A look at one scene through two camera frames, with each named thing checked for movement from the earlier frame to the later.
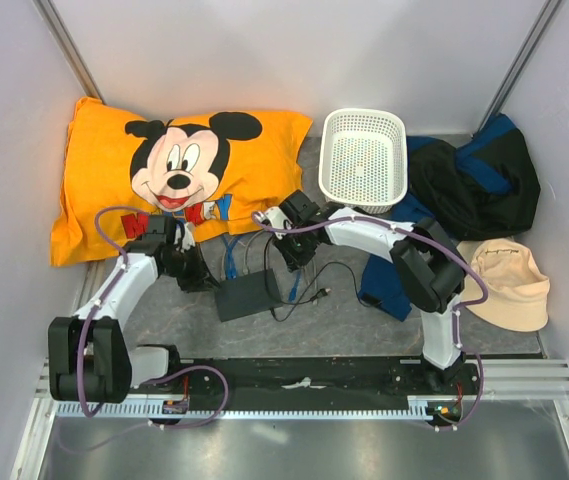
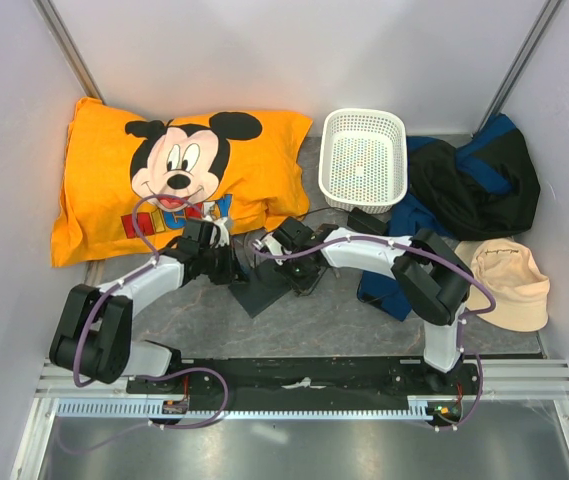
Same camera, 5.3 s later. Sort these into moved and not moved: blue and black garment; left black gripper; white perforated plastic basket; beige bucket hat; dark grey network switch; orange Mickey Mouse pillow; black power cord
Moved: dark grey network switch; left black gripper; black power cord
Not moved: beige bucket hat; white perforated plastic basket; blue and black garment; orange Mickey Mouse pillow
